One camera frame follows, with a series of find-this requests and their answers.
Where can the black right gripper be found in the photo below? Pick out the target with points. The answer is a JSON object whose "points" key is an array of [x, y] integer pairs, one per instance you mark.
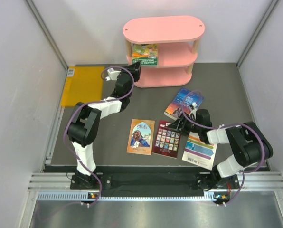
{"points": [[178, 125]]}

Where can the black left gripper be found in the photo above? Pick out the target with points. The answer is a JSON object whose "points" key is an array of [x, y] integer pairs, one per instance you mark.
{"points": [[135, 67]]}

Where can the green Treehouse book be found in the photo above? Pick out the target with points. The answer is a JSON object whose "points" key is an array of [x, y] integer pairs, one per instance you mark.
{"points": [[147, 54]]}

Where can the dark red book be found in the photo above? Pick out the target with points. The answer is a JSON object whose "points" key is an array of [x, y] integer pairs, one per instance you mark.
{"points": [[166, 141]]}

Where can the orange Othello book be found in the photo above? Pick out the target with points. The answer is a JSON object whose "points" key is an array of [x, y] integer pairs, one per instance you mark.
{"points": [[141, 137]]}

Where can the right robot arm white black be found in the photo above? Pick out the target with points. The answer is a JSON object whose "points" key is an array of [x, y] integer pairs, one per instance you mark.
{"points": [[248, 144]]}

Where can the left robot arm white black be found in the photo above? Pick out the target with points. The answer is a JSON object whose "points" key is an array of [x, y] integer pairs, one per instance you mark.
{"points": [[83, 125]]}

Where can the blue Jane Eyre book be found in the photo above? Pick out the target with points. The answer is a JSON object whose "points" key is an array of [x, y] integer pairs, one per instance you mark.
{"points": [[183, 99]]}

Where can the white colourful back-cover book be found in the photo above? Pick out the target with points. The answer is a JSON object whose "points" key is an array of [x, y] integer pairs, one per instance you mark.
{"points": [[198, 153]]}

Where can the pink three-tier shelf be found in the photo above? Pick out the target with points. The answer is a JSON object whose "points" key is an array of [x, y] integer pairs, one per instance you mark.
{"points": [[177, 39]]}

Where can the yellow plastic file folder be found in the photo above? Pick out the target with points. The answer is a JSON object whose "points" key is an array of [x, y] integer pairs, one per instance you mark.
{"points": [[83, 84]]}

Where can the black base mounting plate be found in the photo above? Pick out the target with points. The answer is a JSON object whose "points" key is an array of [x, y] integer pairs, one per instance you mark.
{"points": [[158, 181]]}

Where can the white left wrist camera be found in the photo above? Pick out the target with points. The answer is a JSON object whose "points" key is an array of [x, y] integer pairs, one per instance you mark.
{"points": [[112, 74]]}

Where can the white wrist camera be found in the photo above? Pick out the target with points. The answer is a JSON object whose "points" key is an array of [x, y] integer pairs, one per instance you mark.
{"points": [[193, 108], [112, 74]]}

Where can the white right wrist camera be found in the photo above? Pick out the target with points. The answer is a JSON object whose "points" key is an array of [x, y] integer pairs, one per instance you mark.
{"points": [[193, 108]]}

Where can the aluminium frame rail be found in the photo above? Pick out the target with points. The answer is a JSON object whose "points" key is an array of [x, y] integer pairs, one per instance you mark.
{"points": [[56, 186]]}

